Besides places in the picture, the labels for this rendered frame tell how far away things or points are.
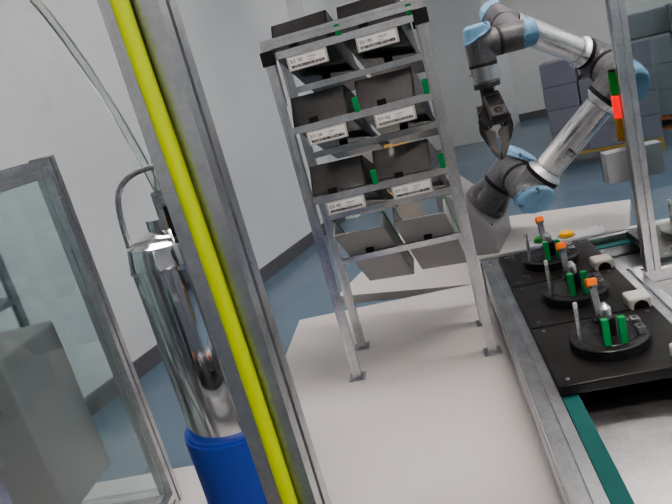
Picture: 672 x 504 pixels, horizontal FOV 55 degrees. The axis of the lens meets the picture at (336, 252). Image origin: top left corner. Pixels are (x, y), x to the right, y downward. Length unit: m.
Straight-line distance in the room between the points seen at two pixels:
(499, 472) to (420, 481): 0.14
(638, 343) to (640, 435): 0.18
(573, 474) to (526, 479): 0.18
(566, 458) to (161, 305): 0.61
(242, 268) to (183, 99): 0.14
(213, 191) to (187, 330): 0.36
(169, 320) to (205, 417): 0.14
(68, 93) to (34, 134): 0.41
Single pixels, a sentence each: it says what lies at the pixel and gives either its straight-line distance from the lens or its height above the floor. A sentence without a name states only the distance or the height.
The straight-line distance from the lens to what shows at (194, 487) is 1.40.
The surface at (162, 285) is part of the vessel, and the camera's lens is 0.84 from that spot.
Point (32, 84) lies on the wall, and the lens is 4.35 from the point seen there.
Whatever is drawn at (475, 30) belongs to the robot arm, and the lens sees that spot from 1.80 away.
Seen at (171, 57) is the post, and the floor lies 1.60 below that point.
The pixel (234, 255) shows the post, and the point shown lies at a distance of 0.54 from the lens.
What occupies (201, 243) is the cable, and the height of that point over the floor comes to 1.46.
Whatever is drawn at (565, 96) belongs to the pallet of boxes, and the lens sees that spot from 7.28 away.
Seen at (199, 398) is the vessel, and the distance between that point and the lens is 0.90.
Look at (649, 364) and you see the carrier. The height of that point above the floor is 0.97.
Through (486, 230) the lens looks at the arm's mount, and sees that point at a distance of 2.20.
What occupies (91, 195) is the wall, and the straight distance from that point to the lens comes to 4.43.
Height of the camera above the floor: 1.56
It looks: 15 degrees down
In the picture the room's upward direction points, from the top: 15 degrees counter-clockwise
